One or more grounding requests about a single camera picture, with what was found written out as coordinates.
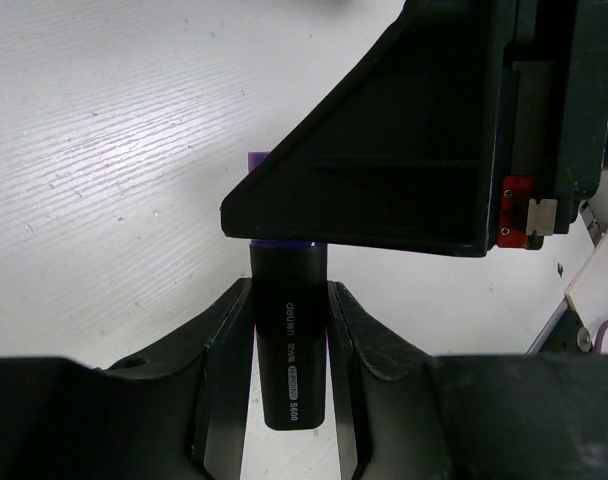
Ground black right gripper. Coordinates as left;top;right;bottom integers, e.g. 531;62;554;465
496;1;608;250

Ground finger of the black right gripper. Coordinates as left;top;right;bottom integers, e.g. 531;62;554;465
220;1;504;257

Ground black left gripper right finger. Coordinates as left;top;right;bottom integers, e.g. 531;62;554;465
328;282;608;479

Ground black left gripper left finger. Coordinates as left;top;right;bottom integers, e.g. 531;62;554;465
0;279;253;479

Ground black highlighter purple cap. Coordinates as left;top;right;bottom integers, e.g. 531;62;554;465
246;150;329;431

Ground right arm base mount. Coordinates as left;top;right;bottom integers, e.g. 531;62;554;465
529;228;608;354

